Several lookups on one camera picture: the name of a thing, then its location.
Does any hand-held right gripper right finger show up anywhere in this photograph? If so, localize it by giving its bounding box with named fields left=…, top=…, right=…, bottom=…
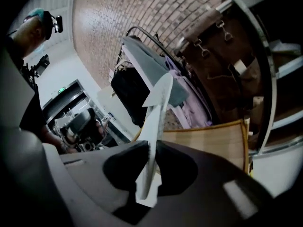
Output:
left=113, top=140, right=275, bottom=227

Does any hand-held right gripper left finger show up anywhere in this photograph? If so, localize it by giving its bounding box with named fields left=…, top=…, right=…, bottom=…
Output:
left=0, top=124, right=152, bottom=227

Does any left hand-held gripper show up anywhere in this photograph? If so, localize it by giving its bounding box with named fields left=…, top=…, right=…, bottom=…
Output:
left=53, top=108, right=110, bottom=153

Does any wooden cart shelf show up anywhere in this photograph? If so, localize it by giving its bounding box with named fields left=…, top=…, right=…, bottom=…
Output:
left=162, top=119, right=252, bottom=175

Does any person's left forearm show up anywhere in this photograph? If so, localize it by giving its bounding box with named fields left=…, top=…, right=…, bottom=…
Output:
left=39, top=124, right=66, bottom=154

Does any person's torso in black shirt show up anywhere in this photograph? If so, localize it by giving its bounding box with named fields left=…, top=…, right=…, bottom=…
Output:
left=4, top=35, right=49, bottom=137

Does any black handbag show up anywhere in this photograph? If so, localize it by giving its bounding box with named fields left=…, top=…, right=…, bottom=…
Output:
left=110, top=66, right=152, bottom=128

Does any purple garment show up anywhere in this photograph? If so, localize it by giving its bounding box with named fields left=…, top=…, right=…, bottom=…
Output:
left=164, top=54, right=215, bottom=129

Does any grey folded cloth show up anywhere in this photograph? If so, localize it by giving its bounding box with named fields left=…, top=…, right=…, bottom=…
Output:
left=121, top=35, right=190, bottom=108

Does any person's head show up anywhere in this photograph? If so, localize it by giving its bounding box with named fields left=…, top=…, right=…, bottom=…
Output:
left=9, top=8, right=52, bottom=65

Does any black metal rack tube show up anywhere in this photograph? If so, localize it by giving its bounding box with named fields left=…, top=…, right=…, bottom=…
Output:
left=126, top=26, right=215, bottom=125

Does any brown leather backpack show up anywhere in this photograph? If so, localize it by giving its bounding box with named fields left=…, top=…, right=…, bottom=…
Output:
left=174, top=8, right=265, bottom=126

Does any black door frame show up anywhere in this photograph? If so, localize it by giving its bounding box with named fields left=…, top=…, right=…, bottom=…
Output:
left=41, top=79, right=92, bottom=130

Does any black camera on stand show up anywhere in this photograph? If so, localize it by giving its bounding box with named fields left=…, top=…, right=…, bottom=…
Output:
left=22, top=54, right=51, bottom=79

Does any black head camera mount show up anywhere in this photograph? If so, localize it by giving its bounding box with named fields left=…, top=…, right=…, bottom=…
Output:
left=44, top=10, right=64, bottom=41

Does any white wardrobe frame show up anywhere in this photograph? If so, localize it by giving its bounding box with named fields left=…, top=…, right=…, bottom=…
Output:
left=216, top=0, right=303, bottom=157

